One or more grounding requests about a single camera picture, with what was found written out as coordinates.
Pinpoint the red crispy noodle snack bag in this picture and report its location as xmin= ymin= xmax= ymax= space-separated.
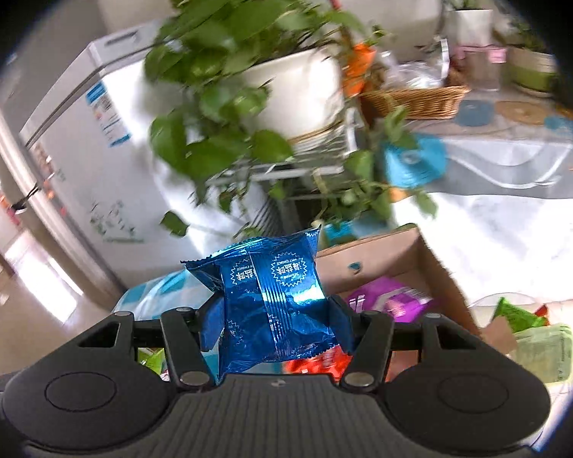
xmin=282 ymin=345 xmax=352 ymax=382

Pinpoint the purple snack bag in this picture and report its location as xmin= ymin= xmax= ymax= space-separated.
xmin=346 ymin=277 xmax=434 ymax=323

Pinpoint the blue foil snack bag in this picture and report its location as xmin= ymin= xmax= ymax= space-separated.
xmin=184 ymin=229 xmax=336 ymax=377

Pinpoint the green snack packet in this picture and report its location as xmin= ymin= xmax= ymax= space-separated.
xmin=137 ymin=347 xmax=167 ymax=375

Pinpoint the blue checked tablecloth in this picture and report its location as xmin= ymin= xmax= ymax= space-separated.
xmin=112 ymin=269 xmax=219 ymax=381

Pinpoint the cardboard milk box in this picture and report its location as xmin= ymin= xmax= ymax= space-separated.
xmin=316 ymin=226 xmax=494 ymax=393

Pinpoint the white refrigerator with tree print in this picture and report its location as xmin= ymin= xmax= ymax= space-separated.
xmin=20 ymin=21 xmax=275 ymax=287

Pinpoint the blue round paper fan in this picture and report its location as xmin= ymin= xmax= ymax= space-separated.
xmin=383 ymin=134 xmax=447 ymax=189

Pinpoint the white metal plant stand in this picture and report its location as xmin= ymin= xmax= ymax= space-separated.
xmin=204 ymin=104 xmax=369 ymax=230

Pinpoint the glass bowl with items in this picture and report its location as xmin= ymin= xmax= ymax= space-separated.
xmin=470 ymin=293 xmax=573 ymax=396

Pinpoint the white plant pot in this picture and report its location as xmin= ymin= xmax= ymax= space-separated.
xmin=241 ymin=48 xmax=345 ymax=143

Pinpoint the silver refrigerator door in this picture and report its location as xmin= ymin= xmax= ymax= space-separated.
xmin=0 ymin=109 xmax=125 ymax=308

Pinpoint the wicker basket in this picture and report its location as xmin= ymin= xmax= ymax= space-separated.
xmin=359 ymin=85 xmax=471 ymax=120

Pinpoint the green pothos plant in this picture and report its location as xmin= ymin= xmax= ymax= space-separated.
xmin=130 ymin=0 xmax=438 ymax=240

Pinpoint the small green white pot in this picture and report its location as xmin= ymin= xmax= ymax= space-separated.
xmin=506 ymin=45 xmax=558 ymax=97

